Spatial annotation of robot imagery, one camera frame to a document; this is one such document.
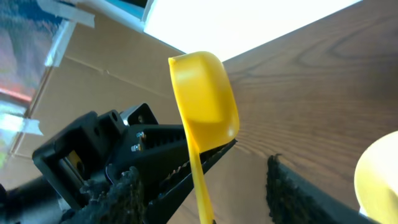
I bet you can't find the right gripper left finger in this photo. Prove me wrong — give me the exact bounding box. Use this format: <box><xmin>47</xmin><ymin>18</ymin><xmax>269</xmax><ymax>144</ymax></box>
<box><xmin>62</xmin><ymin>167</ymin><xmax>146</xmax><ymax>224</ymax></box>

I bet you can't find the yellow measuring scoop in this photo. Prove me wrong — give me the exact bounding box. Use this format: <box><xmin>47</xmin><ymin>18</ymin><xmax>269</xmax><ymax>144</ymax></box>
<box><xmin>168</xmin><ymin>52</ymin><xmax>239</xmax><ymax>223</ymax></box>

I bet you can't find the cardboard box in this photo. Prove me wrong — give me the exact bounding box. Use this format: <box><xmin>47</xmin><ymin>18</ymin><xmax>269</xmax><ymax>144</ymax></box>
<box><xmin>1</xmin><ymin>14</ymin><xmax>181</xmax><ymax>189</ymax></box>

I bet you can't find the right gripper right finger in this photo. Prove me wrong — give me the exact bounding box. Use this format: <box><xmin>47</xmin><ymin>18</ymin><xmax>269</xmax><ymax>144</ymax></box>
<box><xmin>266</xmin><ymin>154</ymin><xmax>375</xmax><ymax>224</ymax></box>

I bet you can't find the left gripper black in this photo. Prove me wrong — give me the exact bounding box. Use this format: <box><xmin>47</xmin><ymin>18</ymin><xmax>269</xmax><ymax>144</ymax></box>
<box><xmin>32</xmin><ymin>103</ymin><xmax>237</xmax><ymax>224</ymax></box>

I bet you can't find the yellow bowl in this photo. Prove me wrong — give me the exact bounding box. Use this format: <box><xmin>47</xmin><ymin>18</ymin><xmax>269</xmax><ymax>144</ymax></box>
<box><xmin>354</xmin><ymin>131</ymin><xmax>397</xmax><ymax>224</ymax></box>

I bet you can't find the white digital kitchen scale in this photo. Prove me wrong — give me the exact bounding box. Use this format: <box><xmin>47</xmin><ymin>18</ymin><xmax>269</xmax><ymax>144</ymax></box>
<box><xmin>359</xmin><ymin>207</ymin><xmax>369</xmax><ymax>219</ymax></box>

